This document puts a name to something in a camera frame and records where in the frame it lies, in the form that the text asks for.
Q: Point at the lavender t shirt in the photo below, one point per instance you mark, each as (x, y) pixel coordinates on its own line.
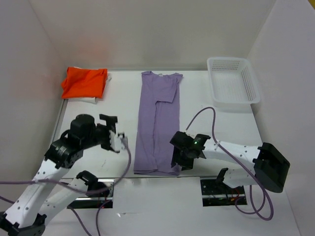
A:
(158, 121)

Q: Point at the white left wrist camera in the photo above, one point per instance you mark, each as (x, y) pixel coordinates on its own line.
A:
(118, 141)

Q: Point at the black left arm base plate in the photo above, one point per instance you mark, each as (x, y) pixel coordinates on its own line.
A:
(99, 200)

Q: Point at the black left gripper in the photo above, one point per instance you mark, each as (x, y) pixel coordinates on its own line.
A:
(111, 122)

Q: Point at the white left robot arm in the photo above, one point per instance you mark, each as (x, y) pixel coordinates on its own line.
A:
(45, 195)

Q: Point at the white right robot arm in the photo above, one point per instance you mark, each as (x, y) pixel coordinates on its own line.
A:
(263, 164)

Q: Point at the white plastic laundry basket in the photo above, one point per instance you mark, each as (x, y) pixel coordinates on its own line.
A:
(233, 81)

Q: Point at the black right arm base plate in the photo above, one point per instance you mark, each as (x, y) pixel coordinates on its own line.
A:
(214, 194)

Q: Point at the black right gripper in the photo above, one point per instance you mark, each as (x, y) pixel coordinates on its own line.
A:
(187, 165)

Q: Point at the white t shirt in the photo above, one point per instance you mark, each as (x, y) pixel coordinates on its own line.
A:
(93, 100)

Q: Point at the orange t shirt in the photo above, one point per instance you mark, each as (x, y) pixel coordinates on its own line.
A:
(69, 82)

